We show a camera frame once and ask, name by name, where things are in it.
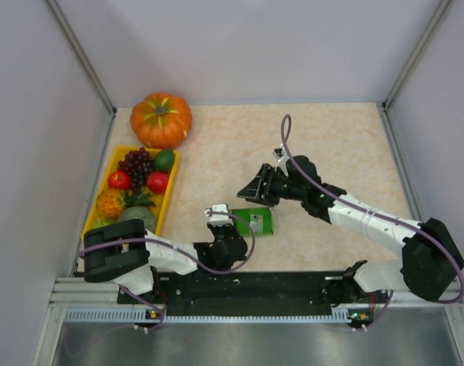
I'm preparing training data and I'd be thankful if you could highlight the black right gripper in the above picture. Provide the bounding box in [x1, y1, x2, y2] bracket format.
[238, 164, 306, 207]

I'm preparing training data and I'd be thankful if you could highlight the green paper box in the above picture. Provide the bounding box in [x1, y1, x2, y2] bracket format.
[232, 207, 274, 236]

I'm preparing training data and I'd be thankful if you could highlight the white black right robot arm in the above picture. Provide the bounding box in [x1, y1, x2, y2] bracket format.
[237, 156, 464, 303]

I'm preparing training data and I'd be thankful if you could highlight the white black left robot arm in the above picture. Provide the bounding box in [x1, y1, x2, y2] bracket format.
[80, 219, 255, 303]

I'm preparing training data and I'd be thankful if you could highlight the grey green melon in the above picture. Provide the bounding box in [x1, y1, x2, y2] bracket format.
[117, 206, 157, 233]

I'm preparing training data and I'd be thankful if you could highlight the red tomato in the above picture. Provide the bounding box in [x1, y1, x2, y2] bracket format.
[146, 171, 169, 194]

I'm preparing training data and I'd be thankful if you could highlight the green lime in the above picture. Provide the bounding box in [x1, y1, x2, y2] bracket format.
[154, 149, 175, 172]

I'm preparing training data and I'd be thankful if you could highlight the orange pumpkin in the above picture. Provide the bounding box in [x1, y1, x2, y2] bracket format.
[130, 92, 193, 149]

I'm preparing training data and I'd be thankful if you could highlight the dark purple grape bunch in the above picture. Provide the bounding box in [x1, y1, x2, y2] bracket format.
[117, 148, 155, 191]

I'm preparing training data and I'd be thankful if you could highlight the orange pineapple with leaves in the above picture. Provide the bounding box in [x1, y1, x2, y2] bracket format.
[96, 188, 155, 220]

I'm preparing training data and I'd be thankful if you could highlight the red apple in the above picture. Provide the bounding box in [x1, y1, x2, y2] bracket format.
[107, 171, 132, 190]

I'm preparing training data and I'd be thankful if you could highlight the green apple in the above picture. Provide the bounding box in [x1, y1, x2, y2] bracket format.
[92, 218, 117, 229]

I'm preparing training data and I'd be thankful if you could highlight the yellow plastic tray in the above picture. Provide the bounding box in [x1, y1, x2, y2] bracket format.
[81, 146, 180, 240]

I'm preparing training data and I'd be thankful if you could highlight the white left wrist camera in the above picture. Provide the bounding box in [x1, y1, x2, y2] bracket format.
[204, 204, 233, 226]

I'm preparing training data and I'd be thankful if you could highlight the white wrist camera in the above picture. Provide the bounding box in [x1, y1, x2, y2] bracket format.
[274, 145, 289, 172]
[204, 204, 233, 226]

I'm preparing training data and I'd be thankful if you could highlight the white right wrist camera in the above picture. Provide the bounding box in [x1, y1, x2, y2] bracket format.
[274, 145, 289, 172]

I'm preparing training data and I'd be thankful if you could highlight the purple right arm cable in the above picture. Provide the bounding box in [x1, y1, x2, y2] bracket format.
[280, 114, 464, 332]

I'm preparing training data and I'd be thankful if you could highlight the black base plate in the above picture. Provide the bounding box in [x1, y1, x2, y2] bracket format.
[141, 270, 387, 316]

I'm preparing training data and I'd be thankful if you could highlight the grey slotted cable duct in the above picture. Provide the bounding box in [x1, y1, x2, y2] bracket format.
[65, 307, 368, 324]

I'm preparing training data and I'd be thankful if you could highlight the aluminium corner post right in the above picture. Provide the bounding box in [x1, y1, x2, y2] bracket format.
[382, 0, 454, 113]

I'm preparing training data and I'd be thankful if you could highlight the aluminium corner post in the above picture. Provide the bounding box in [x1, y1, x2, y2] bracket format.
[382, 0, 454, 113]
[43, 0, 117, 117]

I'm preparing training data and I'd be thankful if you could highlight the aluminium corner post left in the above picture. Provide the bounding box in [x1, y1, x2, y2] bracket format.
[43, 0, 117, 117]

